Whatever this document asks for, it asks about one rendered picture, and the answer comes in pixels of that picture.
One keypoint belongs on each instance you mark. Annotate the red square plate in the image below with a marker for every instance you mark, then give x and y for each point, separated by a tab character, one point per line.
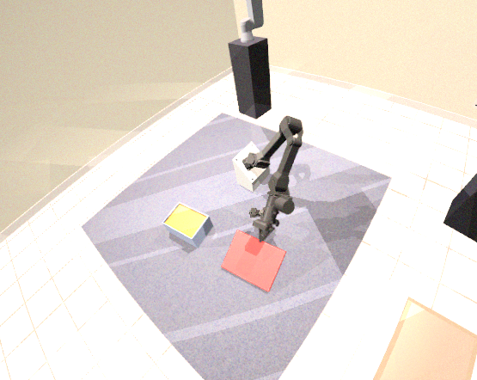
254	261

